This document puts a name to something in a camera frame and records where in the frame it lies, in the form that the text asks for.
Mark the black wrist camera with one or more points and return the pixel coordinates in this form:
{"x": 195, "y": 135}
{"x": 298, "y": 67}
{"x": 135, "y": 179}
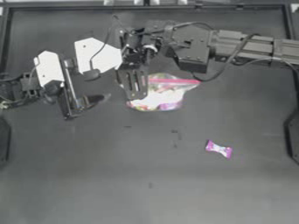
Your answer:
{"x": 92, "y": 75}

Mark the purple candy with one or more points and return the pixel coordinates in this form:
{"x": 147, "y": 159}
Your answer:
{"x": 219, "y": 149}

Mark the clear bag with pink zip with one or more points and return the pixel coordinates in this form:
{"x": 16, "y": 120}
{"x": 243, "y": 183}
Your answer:
{"x": 167, "y": 87}

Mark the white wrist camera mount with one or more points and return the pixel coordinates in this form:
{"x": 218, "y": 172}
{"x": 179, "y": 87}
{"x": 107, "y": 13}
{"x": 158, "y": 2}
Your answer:
{"x": 48, "y": 68}
{"x": 83, "y": 49}

